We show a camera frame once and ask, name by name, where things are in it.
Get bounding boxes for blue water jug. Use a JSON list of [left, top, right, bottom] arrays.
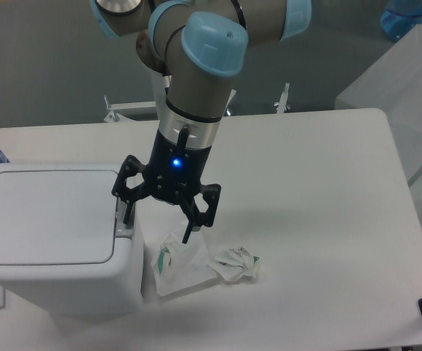
[[380, 1, 422, 42]]

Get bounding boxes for clear plastic wrapper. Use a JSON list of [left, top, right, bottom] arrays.
[[151, 220, 217, 297]]

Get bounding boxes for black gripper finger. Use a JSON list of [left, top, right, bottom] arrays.
[[111, 155, 152, 224], [176, 182, 222, 245]]

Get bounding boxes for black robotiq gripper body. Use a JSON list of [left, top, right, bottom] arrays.
[[143, 128, 211, 205]]

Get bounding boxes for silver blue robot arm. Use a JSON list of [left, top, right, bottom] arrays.
[[90, 1, 312, 237]]

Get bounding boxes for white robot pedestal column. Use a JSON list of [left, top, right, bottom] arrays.
[[150, 70, 170, 120]]

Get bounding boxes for white push-lid trash can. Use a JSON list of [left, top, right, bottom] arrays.
[[0, 163, 144, 314]]

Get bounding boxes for white base frame with bolts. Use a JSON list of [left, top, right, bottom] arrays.
[[103, 94, 165, 123]]

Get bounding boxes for silver levelling bolt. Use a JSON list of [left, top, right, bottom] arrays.
[[274, 83, 291, 114]]

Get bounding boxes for crumpled white paper wrapper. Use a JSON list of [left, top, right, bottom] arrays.
[[208, 246, 260, 283]]

